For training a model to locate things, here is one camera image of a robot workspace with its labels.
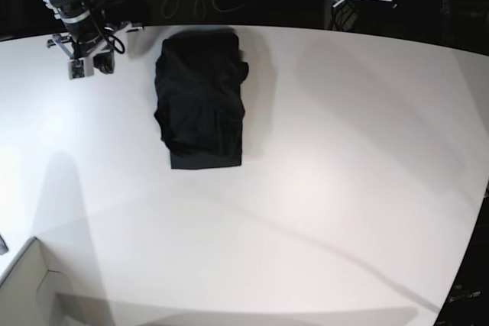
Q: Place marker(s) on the white cardboard box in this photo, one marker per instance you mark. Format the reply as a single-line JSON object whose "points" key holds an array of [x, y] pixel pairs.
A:
{"points": [[33, 294]]}

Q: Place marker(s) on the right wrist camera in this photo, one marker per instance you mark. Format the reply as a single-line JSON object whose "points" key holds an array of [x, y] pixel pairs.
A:
{"points": [[80, 68]]}

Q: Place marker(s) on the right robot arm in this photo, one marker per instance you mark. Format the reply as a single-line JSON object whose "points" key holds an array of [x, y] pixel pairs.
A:
{"points": [[82, 18]]}

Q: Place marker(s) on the black long-sleeve t-shirt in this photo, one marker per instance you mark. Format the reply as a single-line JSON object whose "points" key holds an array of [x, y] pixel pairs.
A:
{"points": [[198, 79]]}

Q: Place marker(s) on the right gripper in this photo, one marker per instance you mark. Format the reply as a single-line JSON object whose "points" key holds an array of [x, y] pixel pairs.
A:
{"points": [[100, 47]]}

